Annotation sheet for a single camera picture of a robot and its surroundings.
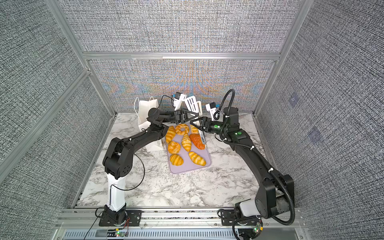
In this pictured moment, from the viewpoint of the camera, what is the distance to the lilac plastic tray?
3.01 feet

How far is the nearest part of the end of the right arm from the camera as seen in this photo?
663 mm

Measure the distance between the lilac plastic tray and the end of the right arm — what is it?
0.31 m
